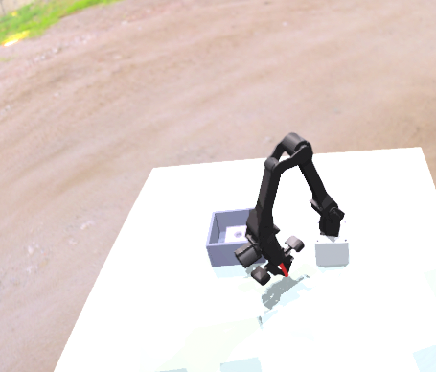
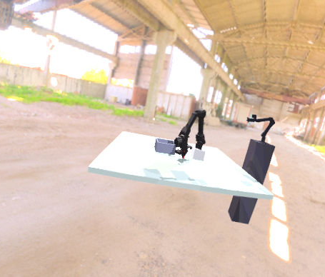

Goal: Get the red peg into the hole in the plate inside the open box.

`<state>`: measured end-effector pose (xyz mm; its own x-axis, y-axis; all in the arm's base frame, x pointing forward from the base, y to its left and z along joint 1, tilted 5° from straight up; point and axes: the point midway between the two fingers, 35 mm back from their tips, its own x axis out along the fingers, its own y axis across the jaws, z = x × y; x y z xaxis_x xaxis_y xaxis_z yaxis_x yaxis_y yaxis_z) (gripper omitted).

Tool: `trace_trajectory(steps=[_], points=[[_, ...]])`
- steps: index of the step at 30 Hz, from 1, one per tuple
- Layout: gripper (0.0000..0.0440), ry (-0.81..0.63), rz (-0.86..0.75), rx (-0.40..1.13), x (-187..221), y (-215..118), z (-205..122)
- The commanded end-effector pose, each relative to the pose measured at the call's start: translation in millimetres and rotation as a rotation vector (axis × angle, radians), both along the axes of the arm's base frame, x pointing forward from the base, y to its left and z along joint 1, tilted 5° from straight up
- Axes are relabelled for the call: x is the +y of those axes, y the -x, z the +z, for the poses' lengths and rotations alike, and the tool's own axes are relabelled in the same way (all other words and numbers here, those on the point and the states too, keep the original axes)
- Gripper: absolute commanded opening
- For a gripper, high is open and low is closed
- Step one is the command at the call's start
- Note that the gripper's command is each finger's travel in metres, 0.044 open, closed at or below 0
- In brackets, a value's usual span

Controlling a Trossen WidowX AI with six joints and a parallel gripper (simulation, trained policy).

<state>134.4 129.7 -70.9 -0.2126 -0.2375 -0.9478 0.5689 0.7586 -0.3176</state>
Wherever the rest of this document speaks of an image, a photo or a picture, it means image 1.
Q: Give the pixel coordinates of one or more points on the red peg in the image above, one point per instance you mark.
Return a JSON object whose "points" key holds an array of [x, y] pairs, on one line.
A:
{"points": [[283, 269]]}

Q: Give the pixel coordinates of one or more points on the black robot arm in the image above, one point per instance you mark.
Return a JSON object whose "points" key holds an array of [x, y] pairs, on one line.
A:
{"points": [[261, 230]]}

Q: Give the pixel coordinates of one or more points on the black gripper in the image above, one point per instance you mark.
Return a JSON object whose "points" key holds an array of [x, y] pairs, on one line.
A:
{"points": [[281, 255]]}

